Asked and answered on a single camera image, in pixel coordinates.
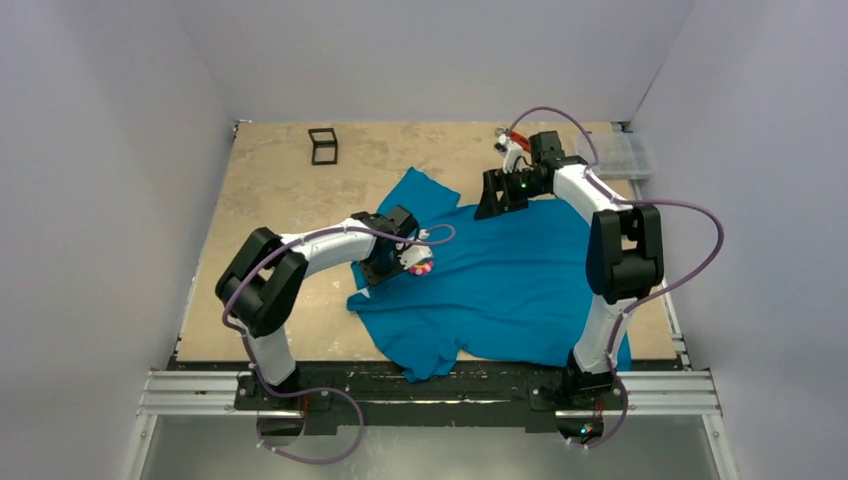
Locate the pink flower brooch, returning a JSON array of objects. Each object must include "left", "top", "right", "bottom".
[{"left": 408, "top": 260, "right": 434, "bottom": 276}]

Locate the blue t-shirt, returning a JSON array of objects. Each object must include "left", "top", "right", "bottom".
[{"left": 347, "top": 168, "right": 592, "bottom": 382}]

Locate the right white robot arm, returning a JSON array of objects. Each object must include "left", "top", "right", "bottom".
[{"left": 474, "top": 131, "right": 664, "bottom": 407}]

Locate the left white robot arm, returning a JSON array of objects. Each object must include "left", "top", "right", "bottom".
[{"left": 215, "top": 206, "right": 433, "bottom": 409}]

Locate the clear plastic organizer box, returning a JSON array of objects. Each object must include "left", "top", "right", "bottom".
[{"left": 573, "top": 131, "right": 655, "bottom": 181}]

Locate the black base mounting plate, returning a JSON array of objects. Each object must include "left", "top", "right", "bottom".
[{"left": 167, "top": 361, "right": 685, "bottom": 438}]

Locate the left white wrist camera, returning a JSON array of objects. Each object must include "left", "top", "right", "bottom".
[{"left": 395, "top": 229, "right": 433, "bottom": 270}]

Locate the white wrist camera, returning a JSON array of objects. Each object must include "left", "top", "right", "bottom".
[
  {"left": 395, "top": 229, "right": 433, "bottom": 270},
  {"left": 495, "top": 133, "right": 525, "bottom": 173}
]

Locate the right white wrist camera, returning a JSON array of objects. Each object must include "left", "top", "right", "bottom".
[{"left": 495, "top": 133, "right": 525, "bottom": 173}]

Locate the red handled adjustable wrench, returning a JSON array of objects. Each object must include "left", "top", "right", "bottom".
[{"left": 494, "top": 127, "right": 531, "bottom": 153}]

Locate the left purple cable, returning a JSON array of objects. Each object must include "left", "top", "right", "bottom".
[{"left": 220, "top": 223, "right": 457, "bottom": 465}]

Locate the black wire frame stand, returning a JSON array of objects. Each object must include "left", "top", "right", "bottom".
[{"left": 307, "top": 127, "right": 339, "bottom": 166}]

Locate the aluminium rail frame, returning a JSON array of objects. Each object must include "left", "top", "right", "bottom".
[{"left": 137, "top": 371, "right": 721, "bottom": 418}]

